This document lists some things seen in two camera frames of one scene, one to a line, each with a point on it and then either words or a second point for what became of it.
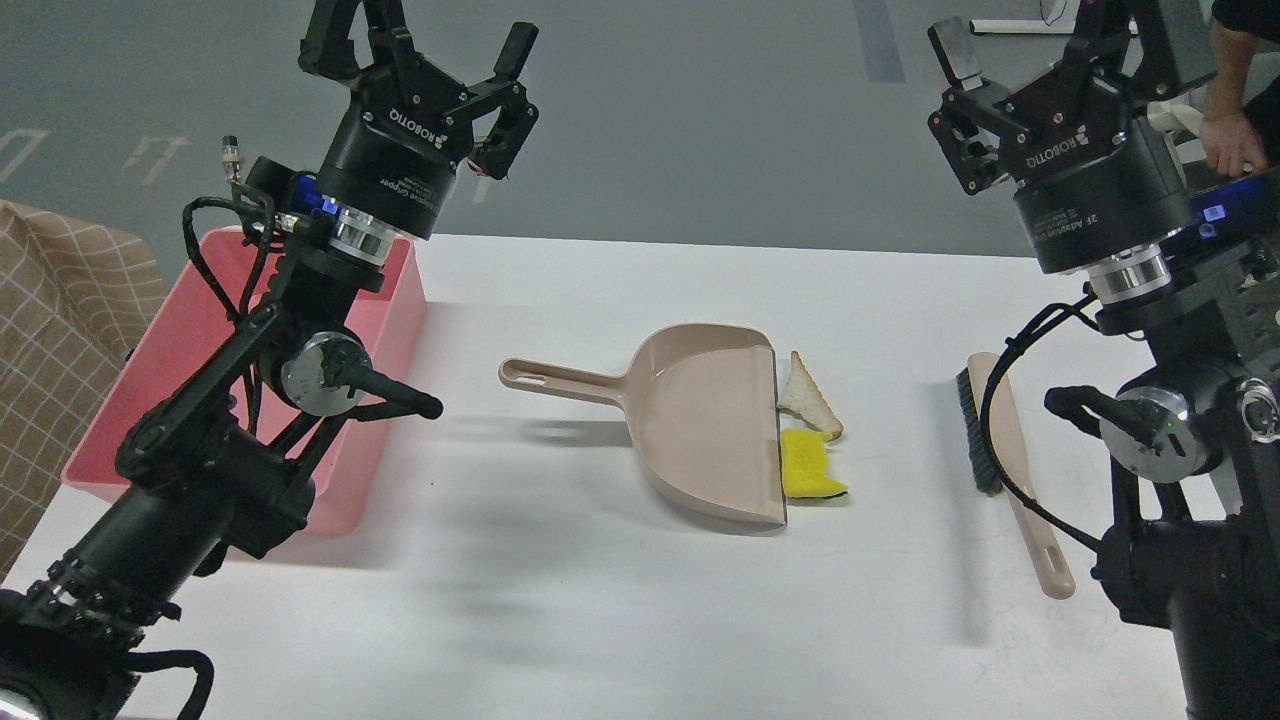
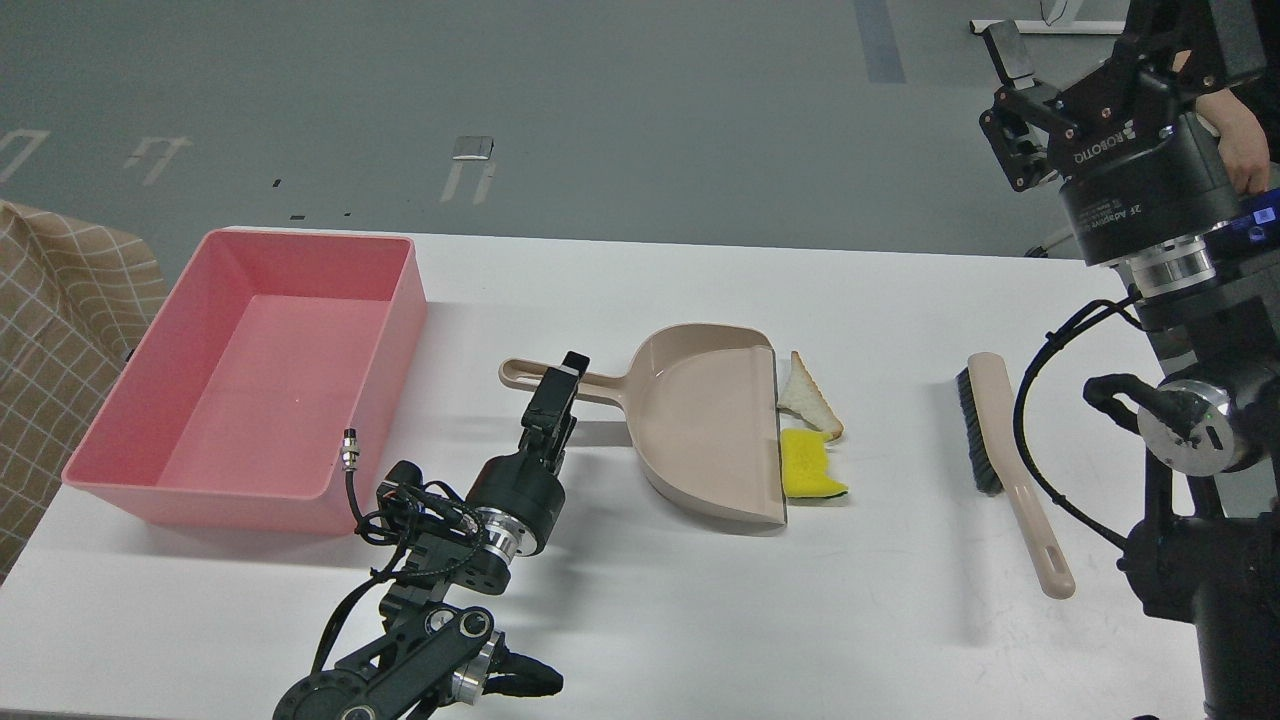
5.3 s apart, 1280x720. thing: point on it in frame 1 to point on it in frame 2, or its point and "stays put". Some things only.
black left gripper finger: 326,49 to 548,420
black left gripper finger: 516,116 to 577,363
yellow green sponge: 804,465 stays put
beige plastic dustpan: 701,402 stays put
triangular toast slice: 803,398 stays put
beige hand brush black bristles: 972,387 stays put
